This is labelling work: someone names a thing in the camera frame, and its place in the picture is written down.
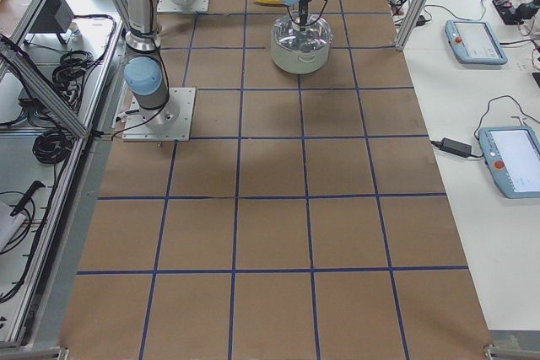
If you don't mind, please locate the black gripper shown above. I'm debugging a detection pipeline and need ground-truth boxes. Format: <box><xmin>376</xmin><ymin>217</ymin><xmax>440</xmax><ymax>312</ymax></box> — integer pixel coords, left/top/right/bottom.
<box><xmin>298</xmin><ymin>0</ymin><xmax>312</xmax><ymax>25</ymax></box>

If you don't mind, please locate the glass pot lid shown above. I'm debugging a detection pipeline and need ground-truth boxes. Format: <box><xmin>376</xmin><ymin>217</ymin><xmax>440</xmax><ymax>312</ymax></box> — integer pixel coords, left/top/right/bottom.
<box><xmin>272</xmin><ymin>13</ymin><xmax>332</xmax><ymax>52</ymax></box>

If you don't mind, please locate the pale green electric pot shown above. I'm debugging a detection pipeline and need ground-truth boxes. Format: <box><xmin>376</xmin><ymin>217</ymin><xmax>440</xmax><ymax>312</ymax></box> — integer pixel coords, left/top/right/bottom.
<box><xmin>271</xmin><ymin>12</ymin><xmax>332</xmax><ymax>74</ymax></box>

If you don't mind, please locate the far teach pendant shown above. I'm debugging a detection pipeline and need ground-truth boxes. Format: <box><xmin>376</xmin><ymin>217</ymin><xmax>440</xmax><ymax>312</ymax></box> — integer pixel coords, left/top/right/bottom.
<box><xmin>445</xmin><ymin>20</ymin><xmax>508</xmax><ymax>66</ymax></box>

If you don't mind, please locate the teach pendant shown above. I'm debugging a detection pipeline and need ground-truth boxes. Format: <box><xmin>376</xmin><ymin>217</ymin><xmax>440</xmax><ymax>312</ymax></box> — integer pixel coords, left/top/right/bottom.
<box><xmin>478</xmin><ymin>126</ymin><xmax>539</xmax><ymax>199</ymax></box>
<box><xmin>445</xmin><ymin>20</ymin><xmax>508</xmax><ymax>66</ymax></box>

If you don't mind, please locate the black power brick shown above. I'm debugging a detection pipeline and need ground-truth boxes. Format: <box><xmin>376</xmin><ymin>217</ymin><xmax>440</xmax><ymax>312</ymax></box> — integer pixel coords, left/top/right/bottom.
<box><xmin>440</xmin><ymin>137</ymin><xmax>472</xmax><ymax>158</ymax></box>

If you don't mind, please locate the near teach pendant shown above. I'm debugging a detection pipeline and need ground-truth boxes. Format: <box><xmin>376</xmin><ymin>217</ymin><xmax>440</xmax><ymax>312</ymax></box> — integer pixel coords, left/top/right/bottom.
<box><xmin>478</xmin><ymin>126</ymin><xmax>539</xmax><ymax>199</ymax></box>

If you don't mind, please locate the aluminium frame post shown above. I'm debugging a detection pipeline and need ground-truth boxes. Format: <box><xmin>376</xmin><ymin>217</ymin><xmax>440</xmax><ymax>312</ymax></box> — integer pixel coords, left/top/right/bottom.
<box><xmin>394</xmin><ymin>0</ymin><xmax>446</xmax><ymax>52</ymax></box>

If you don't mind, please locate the aluminium frame rail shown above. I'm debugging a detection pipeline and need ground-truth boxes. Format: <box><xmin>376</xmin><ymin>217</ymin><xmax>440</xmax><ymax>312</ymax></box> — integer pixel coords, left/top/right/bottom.
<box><xmin>1</xmin><ymin>35</ymin><xmax>89</xmax><ymax>138</ymax></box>

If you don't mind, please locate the coiled black cable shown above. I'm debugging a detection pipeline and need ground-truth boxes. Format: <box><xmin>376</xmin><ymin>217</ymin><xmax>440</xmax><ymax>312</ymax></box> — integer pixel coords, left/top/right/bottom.
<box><xmin>32</xmin><ymin>128</ymin><xmax>71</xmax><ymax>165</ymax></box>

